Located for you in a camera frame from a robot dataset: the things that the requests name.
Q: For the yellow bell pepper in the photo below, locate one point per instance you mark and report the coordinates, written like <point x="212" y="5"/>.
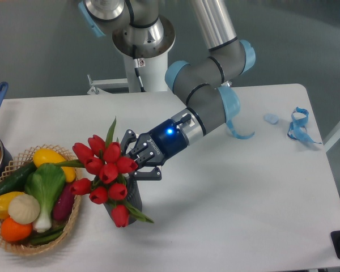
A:
<point x="5" y="200"/>

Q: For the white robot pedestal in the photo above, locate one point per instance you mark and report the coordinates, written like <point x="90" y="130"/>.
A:
<point x="143" y="74"/>

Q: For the woven wicker basket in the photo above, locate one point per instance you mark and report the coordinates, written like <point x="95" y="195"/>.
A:
<point x="24" y="248"/>

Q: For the blue curled ribbon strip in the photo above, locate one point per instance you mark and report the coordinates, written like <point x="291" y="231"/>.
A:
<point x="233" y="131"/>

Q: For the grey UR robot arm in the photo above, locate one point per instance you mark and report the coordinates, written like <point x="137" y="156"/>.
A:
<point x="144" y="38"/>

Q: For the green bean pods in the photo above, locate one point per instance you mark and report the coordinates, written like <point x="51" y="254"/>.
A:
<point x="46" y="237"/>

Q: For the light blue cap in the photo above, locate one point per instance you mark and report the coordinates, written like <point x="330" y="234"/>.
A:
<point x="271" y="118"/>

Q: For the dark grey ribbed vase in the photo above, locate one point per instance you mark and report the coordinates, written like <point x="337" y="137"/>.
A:
<point x="124" y="204"/>

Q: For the orange fruit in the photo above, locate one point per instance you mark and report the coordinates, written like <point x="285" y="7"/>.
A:
<point x="11" y="231"/>

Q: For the blue tangled ribbon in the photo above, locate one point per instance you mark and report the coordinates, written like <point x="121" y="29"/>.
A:
<point x="297" y="130"/>

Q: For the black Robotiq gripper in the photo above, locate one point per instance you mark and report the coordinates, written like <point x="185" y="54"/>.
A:
<point x="153" y="148"/>

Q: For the dark green cucumber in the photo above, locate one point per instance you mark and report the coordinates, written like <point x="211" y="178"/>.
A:
<point x="16" y="181"/>

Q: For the purple sweet potato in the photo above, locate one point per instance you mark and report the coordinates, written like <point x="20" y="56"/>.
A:
<point x="64" y="204"/>

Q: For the green bok choy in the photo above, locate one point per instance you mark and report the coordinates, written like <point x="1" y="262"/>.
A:
<point x="45" y="185"/>

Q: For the red tulip bouquet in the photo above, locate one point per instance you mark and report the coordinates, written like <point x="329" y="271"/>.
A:
<point x="101" y="158"/>

